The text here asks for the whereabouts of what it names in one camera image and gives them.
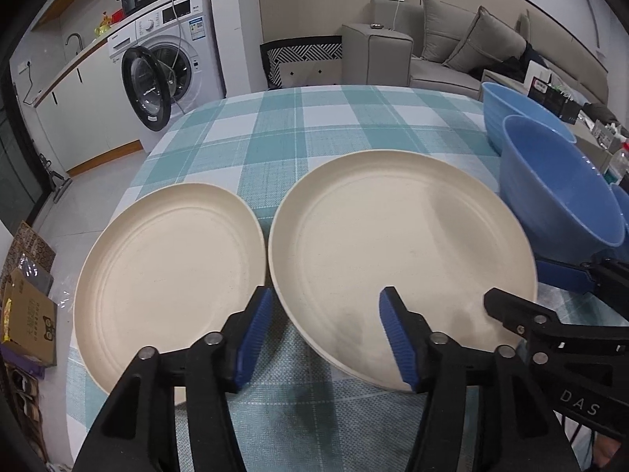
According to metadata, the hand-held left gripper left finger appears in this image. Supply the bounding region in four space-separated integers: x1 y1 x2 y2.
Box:
74 285 276 472

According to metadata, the white box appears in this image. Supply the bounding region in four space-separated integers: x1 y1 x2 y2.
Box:
523 59 554 94

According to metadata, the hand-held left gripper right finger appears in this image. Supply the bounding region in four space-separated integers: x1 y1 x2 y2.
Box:
378 285 583 472

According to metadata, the yellow and red toy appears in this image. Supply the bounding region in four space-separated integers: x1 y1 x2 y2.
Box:
93 10 123 36

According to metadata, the white washing machine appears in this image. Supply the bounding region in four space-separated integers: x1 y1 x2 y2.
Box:
107 0 227 133

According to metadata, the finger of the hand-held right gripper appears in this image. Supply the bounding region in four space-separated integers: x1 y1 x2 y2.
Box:
484 288 629 367
535 257 629 297

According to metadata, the blue bowl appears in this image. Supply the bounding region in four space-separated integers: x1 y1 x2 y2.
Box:
480 82 577 157
500 114 626 262

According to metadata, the black clothing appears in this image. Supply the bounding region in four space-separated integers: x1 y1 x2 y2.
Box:
484 42 547 82

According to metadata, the brown cardboard box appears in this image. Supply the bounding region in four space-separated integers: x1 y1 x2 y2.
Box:
2 268 60 368

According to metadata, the black box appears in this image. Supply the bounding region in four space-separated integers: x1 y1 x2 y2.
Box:
528 79 577 125

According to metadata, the grey sofa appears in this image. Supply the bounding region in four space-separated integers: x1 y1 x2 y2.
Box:
341 0 610 109

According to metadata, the cream round plate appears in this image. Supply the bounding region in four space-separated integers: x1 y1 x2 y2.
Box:
268 150 540 393
74 183 266 406

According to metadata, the teal checked tablecloth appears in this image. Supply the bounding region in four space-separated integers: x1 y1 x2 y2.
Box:
65 83 629 472

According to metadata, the patterned brown flat box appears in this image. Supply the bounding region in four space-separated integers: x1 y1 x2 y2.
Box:
2 221 57 286

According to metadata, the grey sofa cushion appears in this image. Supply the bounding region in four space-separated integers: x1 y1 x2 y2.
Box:
420 0 485 65
445 6 528 76

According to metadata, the white green small carton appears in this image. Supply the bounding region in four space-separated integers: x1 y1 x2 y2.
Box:
592 120 628 151

